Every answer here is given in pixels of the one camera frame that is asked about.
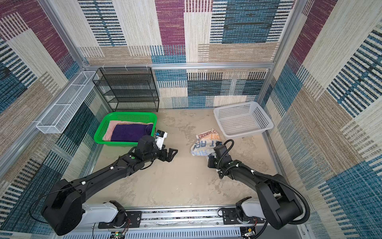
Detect white printed towel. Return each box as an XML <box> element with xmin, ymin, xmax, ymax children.
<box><xmin>191</xmin><ymin>128</ymin><xmax>221</xmax><ymax>156</ymax></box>

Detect purple towel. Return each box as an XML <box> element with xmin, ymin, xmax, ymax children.
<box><xmin>110</xmin><ymin>124</ymin><xmax>153</xmax><ymax>142</ymax></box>

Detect pink towel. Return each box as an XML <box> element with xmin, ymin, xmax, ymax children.
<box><xmin>102</xmin><ymin>120</ymin><xmax>145</xmax><ymax>141</ymax></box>

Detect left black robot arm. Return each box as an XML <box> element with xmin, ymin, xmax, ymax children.
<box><xmin>41</xmin><ymin>135</ymin><xmax>178</xmax><ymax>236</ymax></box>

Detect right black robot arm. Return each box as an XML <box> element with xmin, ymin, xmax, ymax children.
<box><xmin>208</xmin><ymin>143</ymin><xmax>310</xmax><ymax>229</ymax></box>

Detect green plastic basket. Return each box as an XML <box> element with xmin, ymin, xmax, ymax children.
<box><xmin>94</xmin><ymin>112</ymin><xmax>157</xmax><ymax>146</ymax></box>

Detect white plastic basket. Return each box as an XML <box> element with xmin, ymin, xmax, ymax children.
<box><xmin>213</xmin><ymin>102</ymin><xmax>274</xmax><ymax>139</ymax></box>

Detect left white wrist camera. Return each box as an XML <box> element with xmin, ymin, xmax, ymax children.
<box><xmin>155</xmin><ymin>129</ymin><xmax>168</xmax><ymax>150</ymax></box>

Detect aluminium front rail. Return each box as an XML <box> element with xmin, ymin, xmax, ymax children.
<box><xmin>53</xmin><ymin>204</ymin><xmax>308</xmax><ymax>231</ymax></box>

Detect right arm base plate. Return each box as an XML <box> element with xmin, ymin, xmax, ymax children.
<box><xmin>217</xmin><ymin>207</ymin><xmax>265</xmax><ymax>225</ymax></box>

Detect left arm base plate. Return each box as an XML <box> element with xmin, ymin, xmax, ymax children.
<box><xmin>97</xmin><ymin>211</ymin><xmax>142</xmax><ymax>229</ymax></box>

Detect black wire shelf rack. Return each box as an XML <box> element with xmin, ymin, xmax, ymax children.
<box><xmin>92</xmin><ymin>67</ymin><xmax>160</xmax><ymax>112</ymax></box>

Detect white slotted cable duct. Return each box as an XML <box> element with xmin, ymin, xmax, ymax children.
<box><xmin>63</xmin><ymin>227</ymin><xmax>242</xmax><ymax>239</ymax></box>

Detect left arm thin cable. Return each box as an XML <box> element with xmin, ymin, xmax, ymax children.
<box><xmin>29</xmin><ymin>161</ymin><xmax>156</xmax><ymax>225</ymax></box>

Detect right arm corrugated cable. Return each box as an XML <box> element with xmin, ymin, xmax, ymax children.
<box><xmin>216</xmin><ymin>139</ymin><xmax>311</xmax><ymax>239</ymax></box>

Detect white wire wall basket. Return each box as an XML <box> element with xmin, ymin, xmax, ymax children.
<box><xmin>36</xmin><ymin>71</ymin><xmax>96</xmax><ymax>134</ymax></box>

